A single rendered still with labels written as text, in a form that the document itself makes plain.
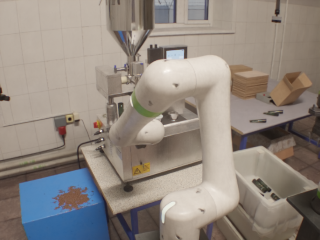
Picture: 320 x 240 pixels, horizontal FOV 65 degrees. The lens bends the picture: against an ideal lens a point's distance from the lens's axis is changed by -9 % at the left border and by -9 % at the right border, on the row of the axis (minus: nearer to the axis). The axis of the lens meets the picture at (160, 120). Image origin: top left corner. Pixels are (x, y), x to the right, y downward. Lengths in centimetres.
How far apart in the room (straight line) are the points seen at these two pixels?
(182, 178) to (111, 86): 67
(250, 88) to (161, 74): 239
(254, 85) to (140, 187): 190
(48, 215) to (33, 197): 22
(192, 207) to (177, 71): 39
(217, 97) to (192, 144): 86
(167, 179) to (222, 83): 94
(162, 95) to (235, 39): 321
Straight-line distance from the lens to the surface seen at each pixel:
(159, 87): 69
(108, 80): 154
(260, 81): 311
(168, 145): 154
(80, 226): 181
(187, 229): 83
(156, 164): 156
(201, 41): 350
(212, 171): 87
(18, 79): 289
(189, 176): 165
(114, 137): 107
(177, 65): 72
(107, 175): 168
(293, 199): 134
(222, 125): 82
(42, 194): 188
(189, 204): 82
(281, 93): 289
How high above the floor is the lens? 171
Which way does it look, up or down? 24 degrees down
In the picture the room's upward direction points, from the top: straight up
